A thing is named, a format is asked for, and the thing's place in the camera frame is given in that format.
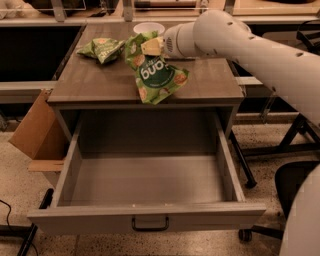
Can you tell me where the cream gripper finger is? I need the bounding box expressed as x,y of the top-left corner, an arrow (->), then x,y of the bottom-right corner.
141,37 -> 164,56

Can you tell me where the green rice chip bag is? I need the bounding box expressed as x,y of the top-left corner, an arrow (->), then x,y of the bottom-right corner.
125,31 -> 189,105

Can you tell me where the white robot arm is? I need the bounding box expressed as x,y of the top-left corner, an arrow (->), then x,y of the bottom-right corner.
142,10 -> 320,256

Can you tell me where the crumpled green chip bag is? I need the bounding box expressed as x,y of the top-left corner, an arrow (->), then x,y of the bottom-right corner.
77,38 -> 125,64

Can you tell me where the grey wooden cabinet counter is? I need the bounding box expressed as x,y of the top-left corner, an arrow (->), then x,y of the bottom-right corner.
47,21 -> 245,141

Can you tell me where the grey open drawer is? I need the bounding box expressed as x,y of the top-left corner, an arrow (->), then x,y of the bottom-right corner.
28,109 -> 266,235

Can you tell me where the white bowl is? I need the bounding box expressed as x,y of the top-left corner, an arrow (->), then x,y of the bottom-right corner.
133,22 -> 165,35

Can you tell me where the brown cardboard box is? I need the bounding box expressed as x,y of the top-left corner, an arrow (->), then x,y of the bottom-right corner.
9,90 -> 68,172

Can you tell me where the black table leg right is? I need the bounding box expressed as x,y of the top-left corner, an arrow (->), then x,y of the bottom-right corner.
229,132 -> 257,189

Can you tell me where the black office chair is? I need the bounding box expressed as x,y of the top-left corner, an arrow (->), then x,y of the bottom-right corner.
238,161 -> 320,242

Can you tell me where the black stand leg left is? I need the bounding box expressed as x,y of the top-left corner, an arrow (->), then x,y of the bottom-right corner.
0,200 -> 38,256

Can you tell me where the black drawer handle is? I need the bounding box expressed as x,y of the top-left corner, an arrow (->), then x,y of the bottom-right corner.
131,217 -> 170,232

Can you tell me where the black floor cable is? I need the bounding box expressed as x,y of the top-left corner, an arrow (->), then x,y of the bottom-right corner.
0,199 -> 39,256

